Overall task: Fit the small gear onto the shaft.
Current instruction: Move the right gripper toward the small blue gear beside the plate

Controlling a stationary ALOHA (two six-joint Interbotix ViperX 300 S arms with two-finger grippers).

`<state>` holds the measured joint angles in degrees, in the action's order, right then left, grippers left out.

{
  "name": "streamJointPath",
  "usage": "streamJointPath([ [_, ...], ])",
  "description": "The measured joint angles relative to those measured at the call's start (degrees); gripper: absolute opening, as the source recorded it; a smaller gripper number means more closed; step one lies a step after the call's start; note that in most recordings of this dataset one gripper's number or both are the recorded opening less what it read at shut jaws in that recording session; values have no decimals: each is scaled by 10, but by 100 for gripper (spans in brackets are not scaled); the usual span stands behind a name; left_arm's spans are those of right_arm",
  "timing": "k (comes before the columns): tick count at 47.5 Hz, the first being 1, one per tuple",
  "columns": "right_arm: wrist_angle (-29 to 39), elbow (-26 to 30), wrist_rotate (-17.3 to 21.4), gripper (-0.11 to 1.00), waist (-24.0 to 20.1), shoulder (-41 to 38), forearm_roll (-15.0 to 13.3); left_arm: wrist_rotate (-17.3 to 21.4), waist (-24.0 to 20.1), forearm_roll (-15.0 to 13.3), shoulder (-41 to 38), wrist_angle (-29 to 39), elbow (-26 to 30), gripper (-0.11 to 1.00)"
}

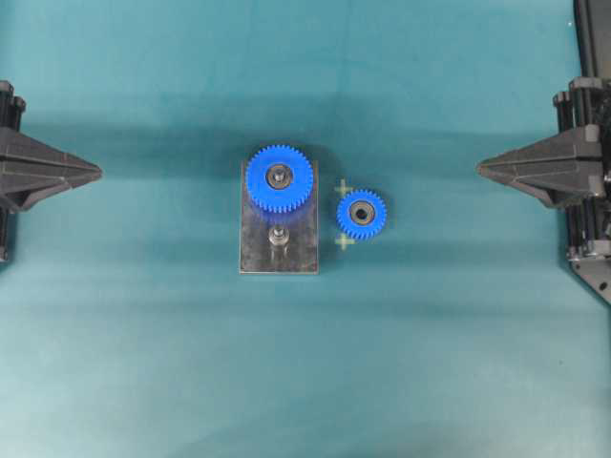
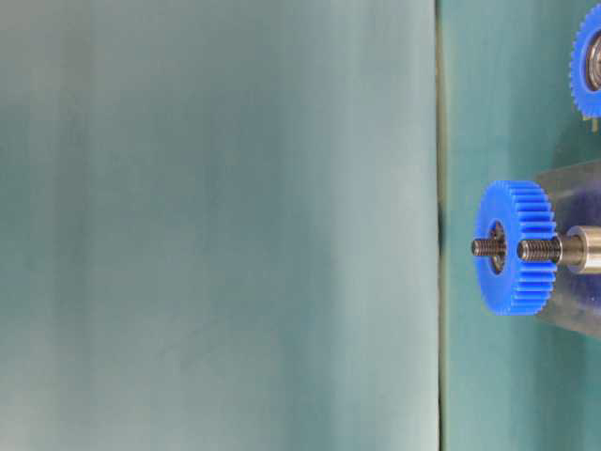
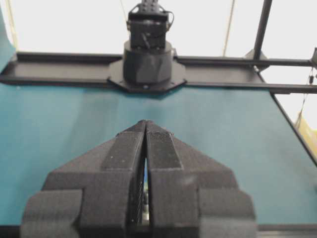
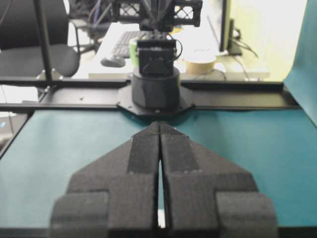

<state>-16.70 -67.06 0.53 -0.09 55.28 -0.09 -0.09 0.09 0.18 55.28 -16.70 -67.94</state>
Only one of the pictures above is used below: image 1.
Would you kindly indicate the small blue plastic gear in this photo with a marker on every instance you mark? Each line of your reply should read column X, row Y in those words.
column 361, row 214

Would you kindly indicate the large blue plastic gear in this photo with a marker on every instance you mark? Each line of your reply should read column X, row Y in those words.
column 265, row 192

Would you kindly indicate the threaded steel shaft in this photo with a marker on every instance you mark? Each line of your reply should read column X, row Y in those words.
column 279, row 177
column 278, row 236

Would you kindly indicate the rear threaded steel shaft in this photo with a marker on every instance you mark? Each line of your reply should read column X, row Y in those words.
column 279, row 177

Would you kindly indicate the front threaded steel shaft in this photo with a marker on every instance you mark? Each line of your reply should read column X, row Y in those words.
column 278, row 236

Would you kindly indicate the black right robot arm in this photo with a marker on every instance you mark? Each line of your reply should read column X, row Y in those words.
column 570, row 171

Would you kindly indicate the grey metal base plate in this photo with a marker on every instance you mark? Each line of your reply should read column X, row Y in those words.
column 300, row 256

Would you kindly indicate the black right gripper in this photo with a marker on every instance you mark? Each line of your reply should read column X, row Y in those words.
column 586, row 106

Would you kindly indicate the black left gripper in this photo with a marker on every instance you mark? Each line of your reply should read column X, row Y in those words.
column 19, row 193

